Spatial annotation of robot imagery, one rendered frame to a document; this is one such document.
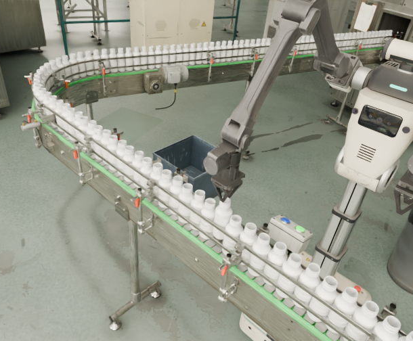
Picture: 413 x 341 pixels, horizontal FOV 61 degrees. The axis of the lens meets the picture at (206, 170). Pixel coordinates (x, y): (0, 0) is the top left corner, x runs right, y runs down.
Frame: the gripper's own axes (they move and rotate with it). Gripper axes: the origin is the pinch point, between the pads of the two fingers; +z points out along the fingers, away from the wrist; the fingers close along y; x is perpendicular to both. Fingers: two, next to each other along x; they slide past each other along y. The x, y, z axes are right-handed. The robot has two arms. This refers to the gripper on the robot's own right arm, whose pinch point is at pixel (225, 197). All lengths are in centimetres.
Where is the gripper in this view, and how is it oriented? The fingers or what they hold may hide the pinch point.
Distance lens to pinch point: 119.3
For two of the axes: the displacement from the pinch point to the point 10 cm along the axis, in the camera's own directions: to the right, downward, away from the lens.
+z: -0.8, 8.1, 5.8
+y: -6.8, 3.8, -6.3
